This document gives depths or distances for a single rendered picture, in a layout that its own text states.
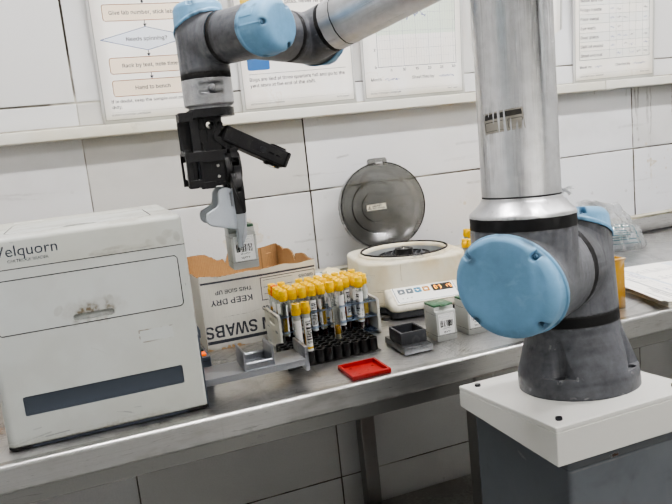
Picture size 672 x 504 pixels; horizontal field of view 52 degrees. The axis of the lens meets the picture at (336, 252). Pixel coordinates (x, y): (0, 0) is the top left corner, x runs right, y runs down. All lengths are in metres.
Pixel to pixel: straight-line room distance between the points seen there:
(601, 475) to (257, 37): 0.70
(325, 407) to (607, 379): 0.43
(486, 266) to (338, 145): 1.07
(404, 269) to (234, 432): 0.57
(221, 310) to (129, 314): 0.36
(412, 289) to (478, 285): 0.72
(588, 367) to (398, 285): 0.66
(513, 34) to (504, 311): 0.29
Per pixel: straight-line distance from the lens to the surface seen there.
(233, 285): 1.35
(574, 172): 2.14
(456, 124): 1.92
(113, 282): 1.02
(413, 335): 1.22
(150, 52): 1.66
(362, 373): 1.14
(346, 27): 1.03
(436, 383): 1.17
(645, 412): 0.89
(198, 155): 1.03
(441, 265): 1.49
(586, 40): 2.17
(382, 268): 1.45
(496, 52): 0.75
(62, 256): 1.02
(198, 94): 1.04
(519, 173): 0.74
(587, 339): 0.89
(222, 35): 1.00
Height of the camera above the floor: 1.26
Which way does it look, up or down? 9 degrees down
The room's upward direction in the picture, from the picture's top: 6 degrees counter-clockwise
